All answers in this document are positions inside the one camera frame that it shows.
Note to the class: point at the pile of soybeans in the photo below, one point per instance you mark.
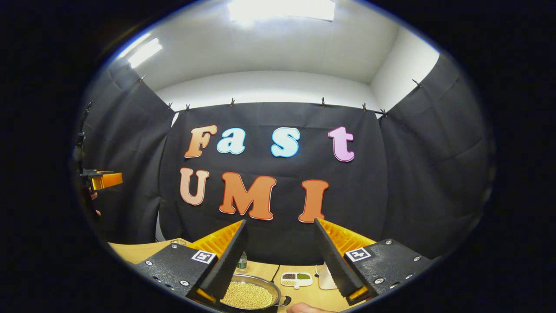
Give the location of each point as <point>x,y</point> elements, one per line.
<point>247,295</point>

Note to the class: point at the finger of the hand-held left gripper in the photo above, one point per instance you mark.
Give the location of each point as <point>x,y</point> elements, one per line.
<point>106,180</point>

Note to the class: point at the large ceiling light panel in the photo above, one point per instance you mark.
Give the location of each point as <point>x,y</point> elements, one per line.
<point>282,9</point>

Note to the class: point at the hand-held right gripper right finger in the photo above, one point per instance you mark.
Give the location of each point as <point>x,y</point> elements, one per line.
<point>334,265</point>

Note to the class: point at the white divided bean dish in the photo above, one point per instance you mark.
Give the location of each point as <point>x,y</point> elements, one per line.
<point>296,279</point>

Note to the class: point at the clear plastic water bottle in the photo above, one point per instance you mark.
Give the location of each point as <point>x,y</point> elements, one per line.
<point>241,263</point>

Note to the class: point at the small ceiling light panel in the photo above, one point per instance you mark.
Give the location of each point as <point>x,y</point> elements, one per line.
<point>145,52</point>

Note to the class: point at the black backdrop cloth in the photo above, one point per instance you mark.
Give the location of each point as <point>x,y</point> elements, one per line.
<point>417,182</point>

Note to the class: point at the dark stand pole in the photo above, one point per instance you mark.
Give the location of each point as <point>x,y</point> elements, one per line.
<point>89,105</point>

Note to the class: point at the white toaster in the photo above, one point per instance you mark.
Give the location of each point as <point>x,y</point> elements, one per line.
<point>326,280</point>

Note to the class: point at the row of black clips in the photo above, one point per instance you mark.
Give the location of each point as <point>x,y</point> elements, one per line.
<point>232,102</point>

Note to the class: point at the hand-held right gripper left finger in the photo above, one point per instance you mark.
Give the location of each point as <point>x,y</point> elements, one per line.
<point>228,261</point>

